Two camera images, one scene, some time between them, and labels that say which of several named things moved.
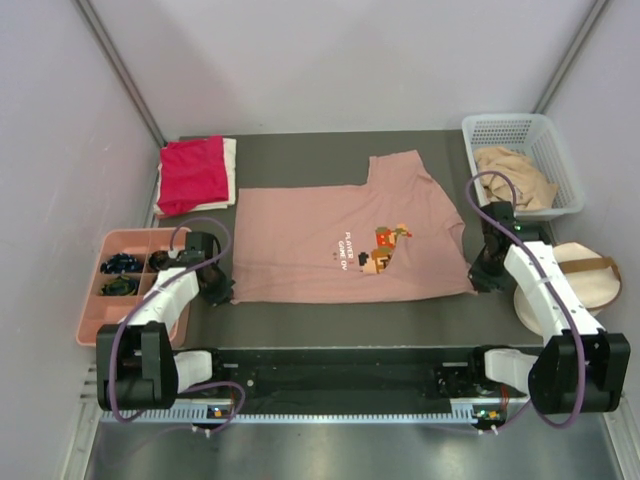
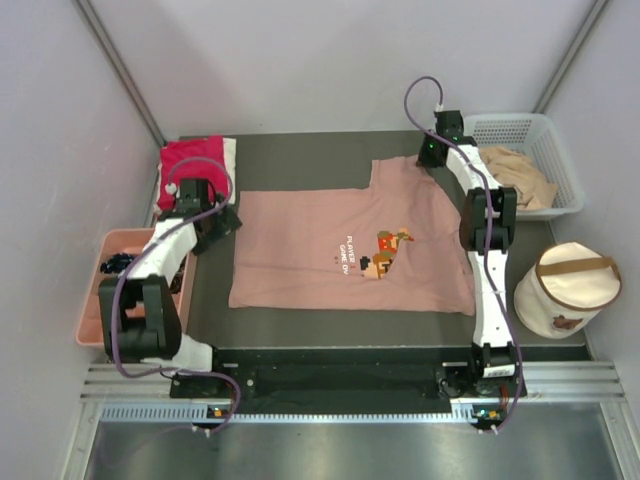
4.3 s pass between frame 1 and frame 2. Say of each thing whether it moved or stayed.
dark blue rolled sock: stayed
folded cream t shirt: stayed
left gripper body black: moved
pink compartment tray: stayed
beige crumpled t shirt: stayed
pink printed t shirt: moved
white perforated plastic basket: stayed
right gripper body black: moved
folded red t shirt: stayed
